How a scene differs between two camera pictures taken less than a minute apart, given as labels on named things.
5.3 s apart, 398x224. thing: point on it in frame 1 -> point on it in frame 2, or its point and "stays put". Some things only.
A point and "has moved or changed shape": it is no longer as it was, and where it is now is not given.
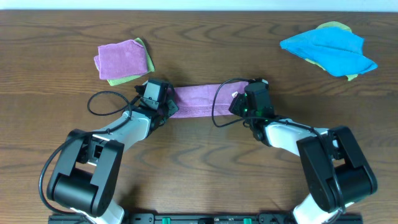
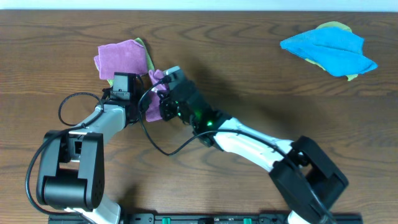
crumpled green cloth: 335,25 stays put
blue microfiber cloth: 338,52 stays put
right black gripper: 235,107 -> 165,102
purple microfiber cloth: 199,101 has moved or changed shape
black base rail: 204,218 stays put
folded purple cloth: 121,59 stays put
